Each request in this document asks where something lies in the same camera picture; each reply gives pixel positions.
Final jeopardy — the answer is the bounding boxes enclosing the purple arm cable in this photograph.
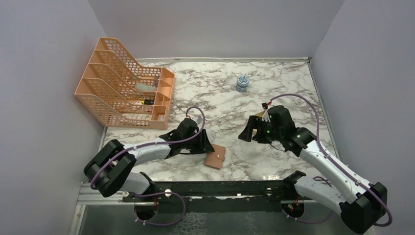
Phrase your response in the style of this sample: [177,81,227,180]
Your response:
[90,106,206,191]
[261,94,393,227]

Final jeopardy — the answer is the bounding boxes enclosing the white boxes in organizer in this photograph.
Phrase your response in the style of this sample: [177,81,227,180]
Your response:
[123,113,151,120]

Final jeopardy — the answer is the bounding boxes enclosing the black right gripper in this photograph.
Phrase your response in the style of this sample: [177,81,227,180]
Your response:
[239,115,283,144]

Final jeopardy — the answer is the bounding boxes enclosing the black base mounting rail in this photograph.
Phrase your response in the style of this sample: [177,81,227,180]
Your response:
[122,180,305,217]

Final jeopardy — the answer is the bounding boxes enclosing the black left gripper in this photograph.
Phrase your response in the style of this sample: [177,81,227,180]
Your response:
[182,129,214,155]

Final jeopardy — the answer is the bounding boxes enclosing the yellow black marker pen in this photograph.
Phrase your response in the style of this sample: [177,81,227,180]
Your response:
[134,99,155,105]

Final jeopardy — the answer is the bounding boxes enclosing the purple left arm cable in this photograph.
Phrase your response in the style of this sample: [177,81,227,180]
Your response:
[90,106,206,191]

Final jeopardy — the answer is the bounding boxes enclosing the tan leather card holder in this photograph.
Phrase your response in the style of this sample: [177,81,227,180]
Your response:
[204,144,226,170]

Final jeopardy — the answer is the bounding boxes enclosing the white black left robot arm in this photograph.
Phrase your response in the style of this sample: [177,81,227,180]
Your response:
[83,118,215,201]

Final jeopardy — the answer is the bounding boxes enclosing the orange plastic file organizer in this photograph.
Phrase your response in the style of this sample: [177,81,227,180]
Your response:
[74,38,175,130]

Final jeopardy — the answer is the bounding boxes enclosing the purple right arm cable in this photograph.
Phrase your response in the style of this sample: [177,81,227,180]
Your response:
[261,94,393,227]

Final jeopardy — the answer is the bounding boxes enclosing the small blue white jar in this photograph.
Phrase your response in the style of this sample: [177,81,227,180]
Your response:
[235,75,250,93]

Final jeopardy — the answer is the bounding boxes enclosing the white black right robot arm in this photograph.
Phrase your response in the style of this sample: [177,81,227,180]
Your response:
[238,105,388,235]

